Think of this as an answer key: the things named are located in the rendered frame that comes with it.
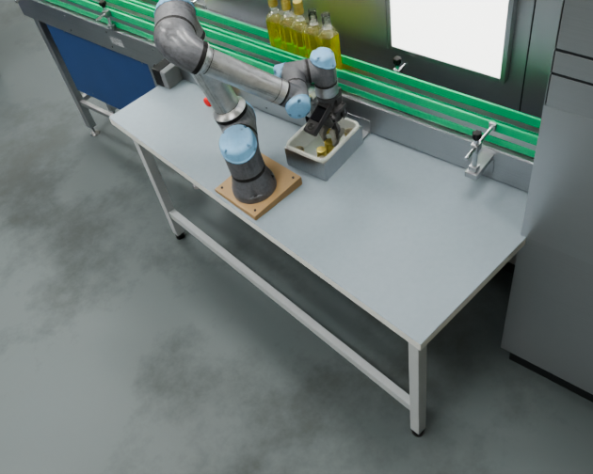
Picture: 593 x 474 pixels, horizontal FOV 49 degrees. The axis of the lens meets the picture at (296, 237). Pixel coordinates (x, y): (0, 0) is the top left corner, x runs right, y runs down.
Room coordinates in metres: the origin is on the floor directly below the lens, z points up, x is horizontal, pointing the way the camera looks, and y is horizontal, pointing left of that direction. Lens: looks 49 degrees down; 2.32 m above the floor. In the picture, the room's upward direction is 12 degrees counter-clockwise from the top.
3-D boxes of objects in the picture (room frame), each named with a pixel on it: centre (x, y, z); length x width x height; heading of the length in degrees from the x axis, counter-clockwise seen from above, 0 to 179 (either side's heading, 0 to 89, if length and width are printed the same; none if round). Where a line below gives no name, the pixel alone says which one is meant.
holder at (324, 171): (1.74, -0.18, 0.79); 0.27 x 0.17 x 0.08; 133
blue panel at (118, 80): (2.57, 0.38, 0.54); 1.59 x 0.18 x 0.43; 43
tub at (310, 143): (1.72, -0.16, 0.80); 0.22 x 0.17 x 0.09; 133
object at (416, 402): (1.60, 0.11, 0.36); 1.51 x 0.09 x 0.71; 34
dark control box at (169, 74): (2.35, 0.37, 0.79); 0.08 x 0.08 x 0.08; 43
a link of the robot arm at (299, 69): (1.71, -0.09, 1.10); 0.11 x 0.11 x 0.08; 87
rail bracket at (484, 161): (1.40, -0.59, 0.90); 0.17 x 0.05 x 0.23; 133
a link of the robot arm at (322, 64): (1.72, -0.19, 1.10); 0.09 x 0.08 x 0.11; 87
